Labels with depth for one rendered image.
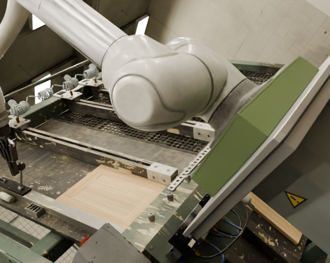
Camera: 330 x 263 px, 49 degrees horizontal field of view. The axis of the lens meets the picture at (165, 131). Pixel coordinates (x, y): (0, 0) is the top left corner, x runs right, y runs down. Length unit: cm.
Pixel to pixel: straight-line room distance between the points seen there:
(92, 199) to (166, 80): 96
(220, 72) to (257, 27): 641
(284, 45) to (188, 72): 646
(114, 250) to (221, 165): 37
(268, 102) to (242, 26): 663
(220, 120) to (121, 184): 83
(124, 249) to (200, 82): 50
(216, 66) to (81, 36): 32
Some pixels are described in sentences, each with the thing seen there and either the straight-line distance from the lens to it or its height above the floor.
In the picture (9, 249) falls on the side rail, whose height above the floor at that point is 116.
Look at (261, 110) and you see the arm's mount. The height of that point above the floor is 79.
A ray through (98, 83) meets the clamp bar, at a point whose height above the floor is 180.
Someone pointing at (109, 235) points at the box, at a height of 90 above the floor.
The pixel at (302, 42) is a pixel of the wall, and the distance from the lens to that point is 705.
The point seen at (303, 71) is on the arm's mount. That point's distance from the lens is 93.
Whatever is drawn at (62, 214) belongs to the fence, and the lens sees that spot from 150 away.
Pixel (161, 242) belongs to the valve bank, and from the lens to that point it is 129.
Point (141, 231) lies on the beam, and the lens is 132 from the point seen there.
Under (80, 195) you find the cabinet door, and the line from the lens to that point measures 161.
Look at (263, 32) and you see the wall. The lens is 725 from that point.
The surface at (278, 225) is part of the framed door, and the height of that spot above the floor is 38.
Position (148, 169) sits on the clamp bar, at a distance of 158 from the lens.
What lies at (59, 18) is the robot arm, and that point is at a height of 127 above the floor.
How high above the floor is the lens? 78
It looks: 10 degrees up
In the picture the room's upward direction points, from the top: 50 degrees counter-clockwise
